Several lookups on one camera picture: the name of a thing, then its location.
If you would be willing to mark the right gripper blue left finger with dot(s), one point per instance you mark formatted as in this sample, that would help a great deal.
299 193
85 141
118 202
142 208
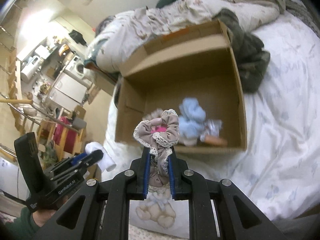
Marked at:
100 210

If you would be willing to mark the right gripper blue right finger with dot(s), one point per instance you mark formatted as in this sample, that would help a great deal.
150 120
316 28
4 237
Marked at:
217 209

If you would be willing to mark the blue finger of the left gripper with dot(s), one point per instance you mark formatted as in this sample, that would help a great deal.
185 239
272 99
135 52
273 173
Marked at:
91 159
77 158

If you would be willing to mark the tan sock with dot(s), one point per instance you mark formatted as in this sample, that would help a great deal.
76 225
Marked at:
215 141

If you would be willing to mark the clear plastic packet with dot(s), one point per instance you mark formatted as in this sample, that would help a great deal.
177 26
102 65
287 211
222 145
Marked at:
212 128

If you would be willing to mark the beige lace scrunchie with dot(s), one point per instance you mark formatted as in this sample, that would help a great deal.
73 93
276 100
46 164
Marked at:
159 143

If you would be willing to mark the pink ball toy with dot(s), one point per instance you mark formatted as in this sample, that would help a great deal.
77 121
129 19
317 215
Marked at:
155 129

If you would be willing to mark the light blue plush toy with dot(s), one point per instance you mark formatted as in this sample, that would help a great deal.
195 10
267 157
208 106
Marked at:
191 121

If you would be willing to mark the person's left hand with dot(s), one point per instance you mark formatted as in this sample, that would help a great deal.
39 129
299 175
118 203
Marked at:
41 217

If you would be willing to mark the grey small bin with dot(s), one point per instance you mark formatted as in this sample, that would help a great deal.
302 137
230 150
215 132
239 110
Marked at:
78 123

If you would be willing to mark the white kitchen cabinets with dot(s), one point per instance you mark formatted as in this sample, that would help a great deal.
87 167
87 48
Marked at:
66 92

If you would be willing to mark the white floral duvet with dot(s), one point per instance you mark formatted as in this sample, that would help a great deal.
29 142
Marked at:
279 169

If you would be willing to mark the cardboard bedside box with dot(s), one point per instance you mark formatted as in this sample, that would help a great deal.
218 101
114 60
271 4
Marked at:
109 82

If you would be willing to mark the white washing machine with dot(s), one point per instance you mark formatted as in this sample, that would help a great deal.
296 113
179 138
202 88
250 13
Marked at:
75 68

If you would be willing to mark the black hanging garment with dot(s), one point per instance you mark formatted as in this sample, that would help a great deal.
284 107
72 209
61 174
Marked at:
77 37

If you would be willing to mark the open cardboard box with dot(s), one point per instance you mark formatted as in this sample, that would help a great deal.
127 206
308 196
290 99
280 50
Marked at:
195 62

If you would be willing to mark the dark green camouflage garment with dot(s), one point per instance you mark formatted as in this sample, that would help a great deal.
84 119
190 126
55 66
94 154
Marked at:
251 58

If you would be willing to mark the beige patterned crumpled blanket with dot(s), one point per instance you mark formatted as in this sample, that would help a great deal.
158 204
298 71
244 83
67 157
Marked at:
131 29

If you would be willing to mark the black white striped knit blanket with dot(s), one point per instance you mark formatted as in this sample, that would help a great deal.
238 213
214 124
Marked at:
299 10

